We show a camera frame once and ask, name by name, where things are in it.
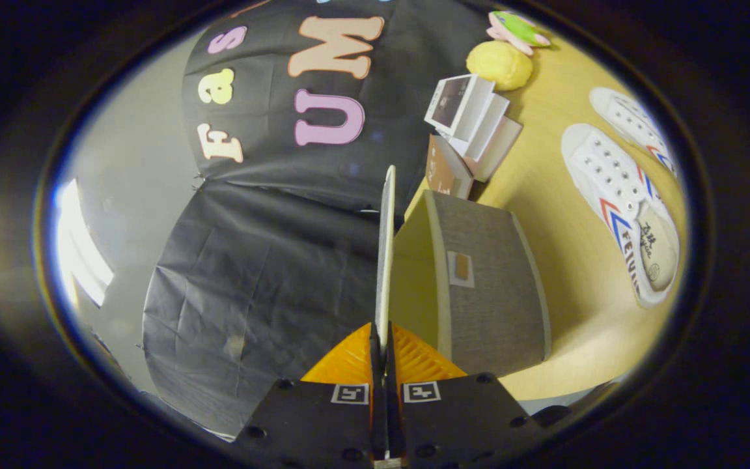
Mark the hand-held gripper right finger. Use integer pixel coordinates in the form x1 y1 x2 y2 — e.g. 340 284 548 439
386 322 550 469

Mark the white canvas shoe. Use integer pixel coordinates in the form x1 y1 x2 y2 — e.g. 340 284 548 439
589 87 678 178
561 124 680 309

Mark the pink and green plush toy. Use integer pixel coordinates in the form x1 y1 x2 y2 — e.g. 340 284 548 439
487 10 551 56

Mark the brown cover book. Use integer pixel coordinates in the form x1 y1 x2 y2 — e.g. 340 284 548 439
425 135 473 199

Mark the grey fabric storage box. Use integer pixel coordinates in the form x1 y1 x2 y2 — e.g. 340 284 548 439
375 165 553 380

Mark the yellow round plush toy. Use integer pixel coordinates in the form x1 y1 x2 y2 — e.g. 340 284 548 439
466 40 534 92

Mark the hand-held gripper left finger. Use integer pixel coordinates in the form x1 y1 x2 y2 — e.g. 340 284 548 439
232 322 387 469

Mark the black backdrop cloth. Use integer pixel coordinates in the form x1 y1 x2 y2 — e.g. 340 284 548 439
143 0 499 437

